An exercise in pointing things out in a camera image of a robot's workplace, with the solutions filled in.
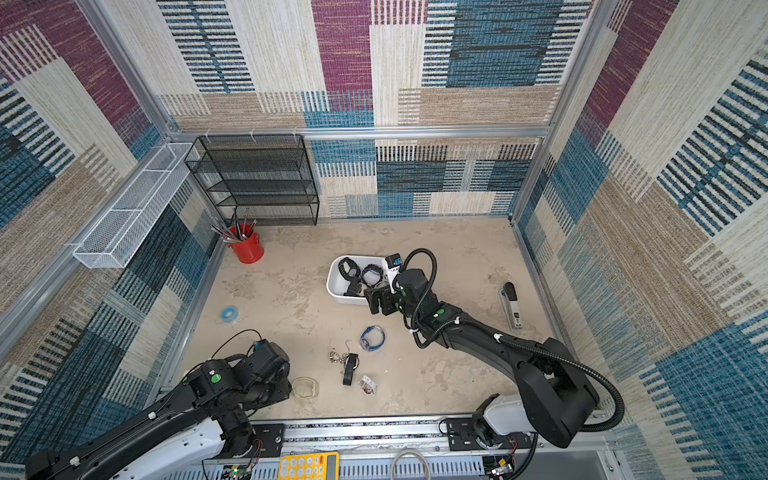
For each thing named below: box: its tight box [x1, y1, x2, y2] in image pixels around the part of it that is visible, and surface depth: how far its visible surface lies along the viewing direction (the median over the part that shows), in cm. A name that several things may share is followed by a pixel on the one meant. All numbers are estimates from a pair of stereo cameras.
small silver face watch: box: [360, 375, 378, 395], surface depth 80 cm
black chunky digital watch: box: [338, 257, 361, 287], surface depth 103 cm
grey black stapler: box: [500, 282, 523, 331], surface depth 95 cm
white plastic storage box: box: [326, 255, 389, 306], surface depth 102 cm
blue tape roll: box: [222, 306, 239, 321], surface depth 98 cm
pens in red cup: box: [210, 213, 257, 243], surface depth 107 cm
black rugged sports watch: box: [361, 264, 384, 288], surface depth 104 cm
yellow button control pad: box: [278, 452, 340, 480], surface depth 70 cm
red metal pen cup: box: [228, 224, 264, 264], surface depth 107 cm
